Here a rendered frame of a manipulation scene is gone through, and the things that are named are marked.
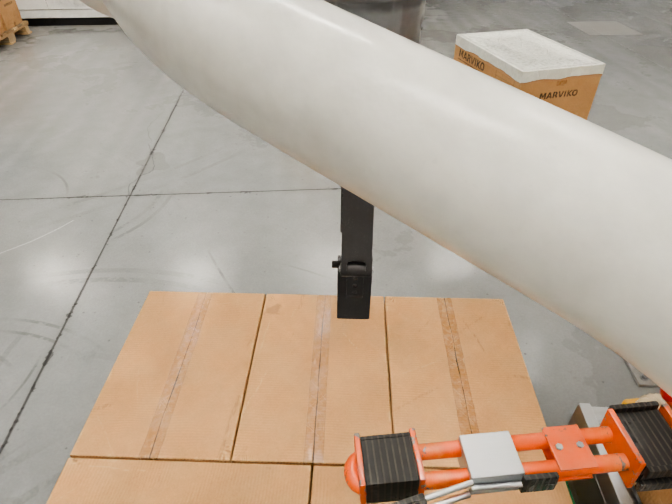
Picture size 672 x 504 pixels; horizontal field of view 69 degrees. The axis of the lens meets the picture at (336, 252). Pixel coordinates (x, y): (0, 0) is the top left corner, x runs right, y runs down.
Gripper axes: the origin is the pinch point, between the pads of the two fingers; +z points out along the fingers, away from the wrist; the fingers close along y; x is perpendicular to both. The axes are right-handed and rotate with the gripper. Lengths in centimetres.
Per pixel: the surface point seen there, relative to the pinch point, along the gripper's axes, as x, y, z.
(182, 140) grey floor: 130, 313, 138
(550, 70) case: -83, 170, 34
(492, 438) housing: -19.6, -2.1, 28.5
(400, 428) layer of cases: -14, 32, 81
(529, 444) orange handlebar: -24.6, -2.5, 29.1
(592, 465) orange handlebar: -31.3, -5.8, 27.9
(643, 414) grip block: -40.8, 1.4, 27.1
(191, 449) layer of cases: 38, 25, 82
